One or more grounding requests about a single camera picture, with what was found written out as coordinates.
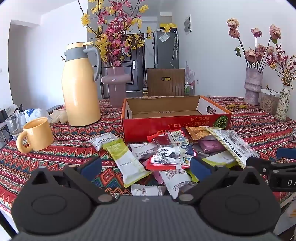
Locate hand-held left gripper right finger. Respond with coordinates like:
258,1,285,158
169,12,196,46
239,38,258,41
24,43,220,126
172,158,270,205

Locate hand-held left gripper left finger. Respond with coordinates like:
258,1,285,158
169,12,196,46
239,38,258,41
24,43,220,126
22,156,118,205

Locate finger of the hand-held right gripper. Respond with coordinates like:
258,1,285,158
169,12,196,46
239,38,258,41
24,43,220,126
276,148,296,161
246,157,279,175

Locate pink snack packet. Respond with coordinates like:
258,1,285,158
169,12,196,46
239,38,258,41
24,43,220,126
200,138,226,154

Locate pile of mixed snack packets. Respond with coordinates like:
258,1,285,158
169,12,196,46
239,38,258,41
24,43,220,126
89,126,260,197

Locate orange snack packet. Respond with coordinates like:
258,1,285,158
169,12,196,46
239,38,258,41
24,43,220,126
186,127,216,141

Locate black and white snack packet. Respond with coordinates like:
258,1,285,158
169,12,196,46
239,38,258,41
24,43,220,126
156,145,181,160

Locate green snack packet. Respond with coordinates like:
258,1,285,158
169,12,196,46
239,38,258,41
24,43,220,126
102,138,153,189

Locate red cardboard box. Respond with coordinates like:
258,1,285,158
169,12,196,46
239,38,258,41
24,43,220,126
121,95,232,143

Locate pale yellow snack packet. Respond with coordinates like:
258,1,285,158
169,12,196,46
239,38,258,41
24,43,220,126
201,151,236,168

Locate patterned red tablecloth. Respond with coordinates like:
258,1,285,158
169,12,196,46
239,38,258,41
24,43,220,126
0,96,296,215

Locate large white printed snack packet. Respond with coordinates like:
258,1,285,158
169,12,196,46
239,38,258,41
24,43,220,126
208,128,260,168

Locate yellow ceramic mug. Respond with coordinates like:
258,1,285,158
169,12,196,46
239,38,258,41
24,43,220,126
16,117,54,154

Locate cream cloth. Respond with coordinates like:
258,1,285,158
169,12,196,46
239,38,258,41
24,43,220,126
50,109,68,124

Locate textured pink vase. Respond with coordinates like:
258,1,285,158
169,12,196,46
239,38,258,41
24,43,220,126
244,67,263,106

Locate yellow thermos jug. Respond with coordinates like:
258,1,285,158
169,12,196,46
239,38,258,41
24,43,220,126
62,42,102,127

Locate white plastic bag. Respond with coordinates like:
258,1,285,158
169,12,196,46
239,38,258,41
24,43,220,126
23,108,52,124

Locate smooth pink glass vase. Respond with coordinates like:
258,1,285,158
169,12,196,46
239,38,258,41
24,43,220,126
101,67,130,108

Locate wooden chair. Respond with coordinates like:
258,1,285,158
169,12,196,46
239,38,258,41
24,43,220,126
146,68,186,96

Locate clear glass cup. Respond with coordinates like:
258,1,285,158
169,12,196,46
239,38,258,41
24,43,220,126
5,112,26,137

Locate pale pink dried grass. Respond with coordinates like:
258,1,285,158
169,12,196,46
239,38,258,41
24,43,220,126
185,61,196,81

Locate dark door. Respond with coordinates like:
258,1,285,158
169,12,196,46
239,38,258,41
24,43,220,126
118,34,145,92

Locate dried rose bouquet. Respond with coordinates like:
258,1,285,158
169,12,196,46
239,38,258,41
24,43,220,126
227,18,281,70

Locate grey refrigerator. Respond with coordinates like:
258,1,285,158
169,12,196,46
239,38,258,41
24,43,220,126
153,31,179,69

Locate white umbrella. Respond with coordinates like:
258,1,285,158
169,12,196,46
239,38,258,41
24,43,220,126
172,31,179,60

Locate pink and yellow flower branches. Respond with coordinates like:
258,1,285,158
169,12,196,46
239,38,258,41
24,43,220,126
77,0,153,68

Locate dark metal frame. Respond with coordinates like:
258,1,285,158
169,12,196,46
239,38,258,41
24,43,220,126
0,109,13,149

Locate wall panel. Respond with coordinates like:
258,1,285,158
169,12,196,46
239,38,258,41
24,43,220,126
184,14,193,35

